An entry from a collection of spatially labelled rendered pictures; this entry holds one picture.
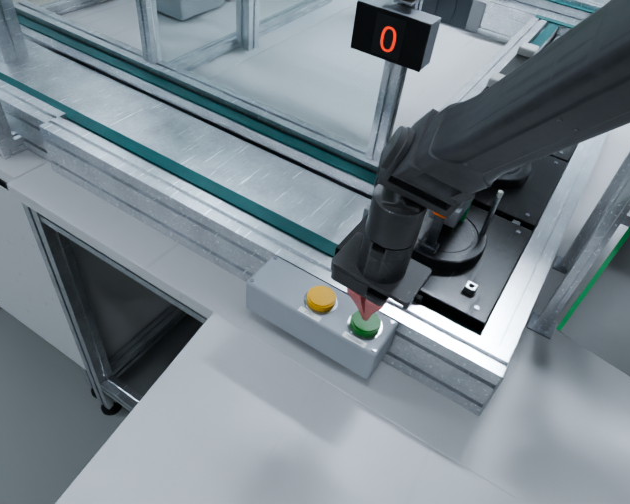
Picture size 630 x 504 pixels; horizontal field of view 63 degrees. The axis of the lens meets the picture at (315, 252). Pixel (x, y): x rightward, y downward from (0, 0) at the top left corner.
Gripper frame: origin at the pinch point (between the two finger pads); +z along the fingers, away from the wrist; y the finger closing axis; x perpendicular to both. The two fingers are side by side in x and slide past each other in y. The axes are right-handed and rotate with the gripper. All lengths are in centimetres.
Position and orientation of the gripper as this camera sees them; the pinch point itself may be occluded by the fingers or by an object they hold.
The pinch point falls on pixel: (368, 313)
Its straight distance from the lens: 67.2
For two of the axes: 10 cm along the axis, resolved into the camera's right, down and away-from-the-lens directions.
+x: -5.5, 5.6, -6.2
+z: -1.0, 6.9, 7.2
